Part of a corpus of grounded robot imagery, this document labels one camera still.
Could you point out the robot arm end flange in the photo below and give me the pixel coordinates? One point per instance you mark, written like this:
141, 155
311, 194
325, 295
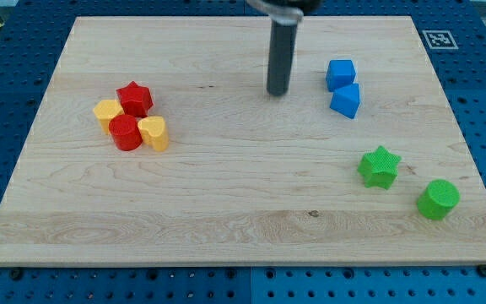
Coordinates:
285, 12

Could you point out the wooden board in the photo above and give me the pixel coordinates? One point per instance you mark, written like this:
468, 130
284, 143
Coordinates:
247, 179

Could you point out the yellow heart block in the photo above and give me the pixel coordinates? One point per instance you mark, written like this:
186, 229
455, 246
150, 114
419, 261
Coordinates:
154, 132

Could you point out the red star block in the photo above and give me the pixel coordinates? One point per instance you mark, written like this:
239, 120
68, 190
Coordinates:
136, 100

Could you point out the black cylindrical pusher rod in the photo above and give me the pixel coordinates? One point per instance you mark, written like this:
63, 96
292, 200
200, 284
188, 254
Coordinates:
280, 57

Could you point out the red cylinder block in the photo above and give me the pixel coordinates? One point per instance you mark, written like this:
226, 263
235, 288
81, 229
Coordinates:
125, 133

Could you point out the blue cube block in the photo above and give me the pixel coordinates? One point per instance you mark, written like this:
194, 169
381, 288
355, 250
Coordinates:
340, 72

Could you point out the green star block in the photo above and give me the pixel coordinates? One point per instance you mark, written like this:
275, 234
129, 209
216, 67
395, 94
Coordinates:
379, 168

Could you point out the yellow pentagon block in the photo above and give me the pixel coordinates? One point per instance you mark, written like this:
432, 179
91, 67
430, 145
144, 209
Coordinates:
105, 111

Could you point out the green cylinder block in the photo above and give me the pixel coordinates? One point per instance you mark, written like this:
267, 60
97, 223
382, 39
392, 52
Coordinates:
439, 198

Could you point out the white fiducial marker tag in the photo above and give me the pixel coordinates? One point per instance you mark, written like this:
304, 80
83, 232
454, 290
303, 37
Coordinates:
440, 40

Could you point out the black bolt front left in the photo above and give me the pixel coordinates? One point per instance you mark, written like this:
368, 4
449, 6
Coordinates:
16, 274

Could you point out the black bolt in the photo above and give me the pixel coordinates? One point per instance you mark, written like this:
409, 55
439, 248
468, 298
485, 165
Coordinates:
481, 270
16, 274

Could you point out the black bolt front right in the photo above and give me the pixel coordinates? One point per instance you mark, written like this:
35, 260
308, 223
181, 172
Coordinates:
481, 270

